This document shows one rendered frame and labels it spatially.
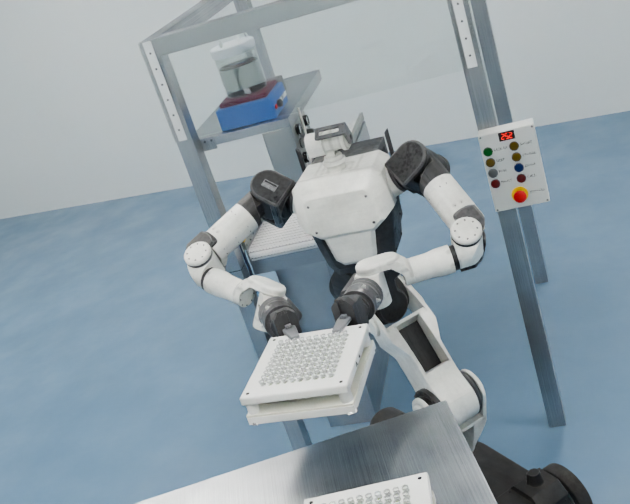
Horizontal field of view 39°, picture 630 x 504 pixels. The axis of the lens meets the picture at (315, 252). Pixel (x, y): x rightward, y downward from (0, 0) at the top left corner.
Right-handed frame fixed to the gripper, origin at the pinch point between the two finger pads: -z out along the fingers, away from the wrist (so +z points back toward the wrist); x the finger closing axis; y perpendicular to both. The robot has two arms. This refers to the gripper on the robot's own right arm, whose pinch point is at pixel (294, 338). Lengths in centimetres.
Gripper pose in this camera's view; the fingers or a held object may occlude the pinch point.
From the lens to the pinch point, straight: 211.7
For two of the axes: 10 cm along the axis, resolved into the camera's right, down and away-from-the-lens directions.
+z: -2.9, -2.8, 9.1
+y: -9.1, 3.7, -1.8
